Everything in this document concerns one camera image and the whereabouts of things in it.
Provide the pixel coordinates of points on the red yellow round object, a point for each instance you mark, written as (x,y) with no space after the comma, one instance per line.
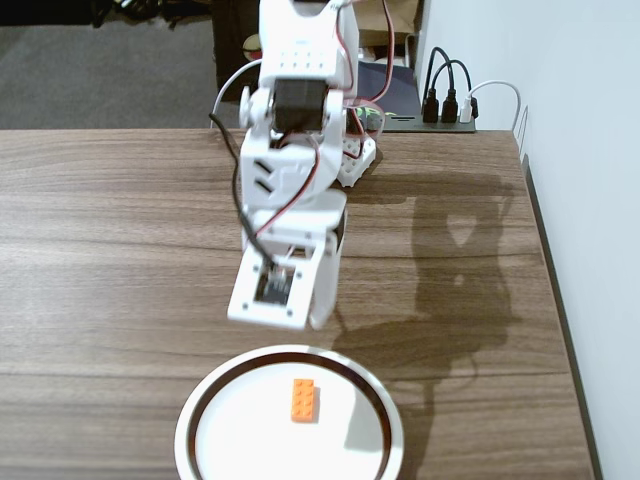
(251,50)

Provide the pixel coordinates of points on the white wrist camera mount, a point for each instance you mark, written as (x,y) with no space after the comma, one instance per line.
(245,305)

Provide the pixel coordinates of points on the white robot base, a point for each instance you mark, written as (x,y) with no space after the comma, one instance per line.
(357,160)

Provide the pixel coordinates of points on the dark pad with green logo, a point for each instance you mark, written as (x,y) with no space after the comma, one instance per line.
(395,85)

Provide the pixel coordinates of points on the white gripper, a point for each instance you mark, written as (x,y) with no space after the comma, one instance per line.
(327,280)

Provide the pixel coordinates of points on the black box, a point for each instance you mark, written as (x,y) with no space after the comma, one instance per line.
(230,50)

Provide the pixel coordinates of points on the orange lego block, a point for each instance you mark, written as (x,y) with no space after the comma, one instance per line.
(304,400)

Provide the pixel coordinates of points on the black usb hub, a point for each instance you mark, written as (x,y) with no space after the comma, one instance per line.
(425,127)

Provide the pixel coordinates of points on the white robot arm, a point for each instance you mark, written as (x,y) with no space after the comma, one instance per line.
(300,25)

